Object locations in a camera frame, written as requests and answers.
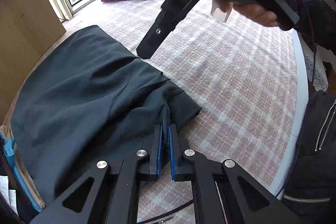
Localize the stack of folded clothes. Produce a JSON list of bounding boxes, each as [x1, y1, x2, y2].
[[0, 124, 46, 224]]

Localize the dark grey pants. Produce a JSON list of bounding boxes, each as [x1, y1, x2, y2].
[[10, 25, 202, 210]]

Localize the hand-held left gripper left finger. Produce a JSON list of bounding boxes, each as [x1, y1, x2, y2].
[[30, 124, 164, 224]]

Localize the large brown wooden board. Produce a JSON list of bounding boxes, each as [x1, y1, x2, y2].
[[0, 0, 67, 125]]

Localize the white lace cloth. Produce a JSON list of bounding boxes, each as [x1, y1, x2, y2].
[[304, 56, 329, 92]]

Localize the black cable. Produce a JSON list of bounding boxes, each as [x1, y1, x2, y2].
[[138, 200, 195, 223], [290, 0, 319, 77]]

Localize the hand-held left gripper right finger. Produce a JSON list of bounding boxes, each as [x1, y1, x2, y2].
[[168, 123, 302, 224]]

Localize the pink plaid blanket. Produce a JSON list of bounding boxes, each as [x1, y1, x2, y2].
[[60, 0, 301, 224]]

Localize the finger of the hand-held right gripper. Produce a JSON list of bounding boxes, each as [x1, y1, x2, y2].
[[136, 7, 182, 60]]

